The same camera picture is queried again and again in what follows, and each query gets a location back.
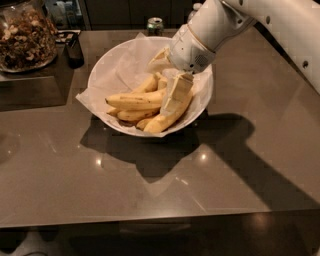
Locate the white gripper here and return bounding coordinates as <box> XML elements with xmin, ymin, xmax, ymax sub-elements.
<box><xmin>146</xmin><ymin>25</ymin><xmax>215</xmax><ymax>116</ymax></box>

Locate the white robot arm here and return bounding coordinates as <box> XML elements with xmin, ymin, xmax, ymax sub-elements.
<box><xmin>147</xmin><ymin>0</ymin><xmax>320</xmax><ymax>93</ymax></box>

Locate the back left yellow banana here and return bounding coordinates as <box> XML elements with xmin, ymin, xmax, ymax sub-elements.
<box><xmin>107</xmin><ymin>74</ymin><xmax>158</xmax><ymax>116</ymax></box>

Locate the top yellow banana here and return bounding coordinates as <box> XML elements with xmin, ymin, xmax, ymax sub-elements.
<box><xmin>105</xmin><ymin>89</ymin><xmax>166</xmax><ymax>110</ymax></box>

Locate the white bowl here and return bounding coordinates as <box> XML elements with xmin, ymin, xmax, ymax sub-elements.
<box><xmin>87</xmin><ymin>36</ymin><xmax>214</xmax><ymax>138</ymax></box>

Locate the right long yellow banana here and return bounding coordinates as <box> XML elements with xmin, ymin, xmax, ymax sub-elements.
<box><xmin>144</xmin><ymin>92</ymin><xmax>193</xmax><ymax>134</ymax></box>

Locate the lower middle yellow banana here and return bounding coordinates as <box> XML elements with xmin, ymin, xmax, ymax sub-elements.
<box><xmin>117</xmin><ymin>77</ymin><xmax>167</xmax><ymax>121</ymax></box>

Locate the small bottom banana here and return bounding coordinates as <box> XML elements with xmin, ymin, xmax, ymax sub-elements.
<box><xmin>136</xmin><ymin>117</ymin><xmax>153</xmax><ymax>130</ymax></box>

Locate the green soda can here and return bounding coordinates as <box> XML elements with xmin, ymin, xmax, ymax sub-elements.
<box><xmin>147</xmin><ymin>17</ymin><xmax>164</xmax><ymax>36</ymax></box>

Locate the white paper liner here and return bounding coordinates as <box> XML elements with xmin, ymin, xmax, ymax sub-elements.
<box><xmin>75</xmin><ymin>32</ymin><xmax>213</xmax><ymax>138</ymax></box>

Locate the clear plastic water bottle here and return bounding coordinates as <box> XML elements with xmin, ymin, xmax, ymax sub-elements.
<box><xmin>187</xmin><ymin>3</ymin><xmax>202</xmax><ymax>23</ymax></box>

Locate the dark cup holder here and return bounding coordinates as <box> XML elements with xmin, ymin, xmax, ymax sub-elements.
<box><xmin>57</xmin><ymin>31</ymin><xmax>84</xmax><ymax>69</ymax></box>

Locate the dark raised tray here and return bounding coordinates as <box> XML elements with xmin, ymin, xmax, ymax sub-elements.
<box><xmin>0</xmin><ymin>45</ymin><xmax>74</xmax><ymax>112</ymax></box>

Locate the glass jar of nuts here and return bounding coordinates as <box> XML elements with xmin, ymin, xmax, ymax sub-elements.
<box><xmin>0</xmin><ymin>0</ymin><xmax>57</xmax><ymax>73</ymax></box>

